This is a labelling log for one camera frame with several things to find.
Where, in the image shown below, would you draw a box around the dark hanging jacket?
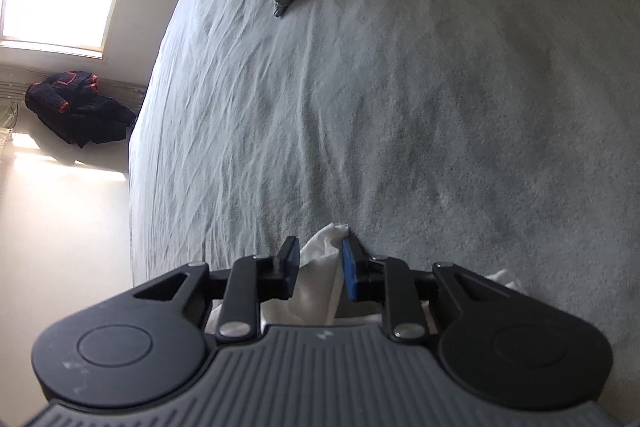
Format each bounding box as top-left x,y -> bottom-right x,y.
25,70 -> 137,148

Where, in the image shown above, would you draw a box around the grey bed sheet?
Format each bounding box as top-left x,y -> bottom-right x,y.
129,0 -> 639,421

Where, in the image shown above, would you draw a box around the white long pants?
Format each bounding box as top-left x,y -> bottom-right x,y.
207,221 -> 532,333

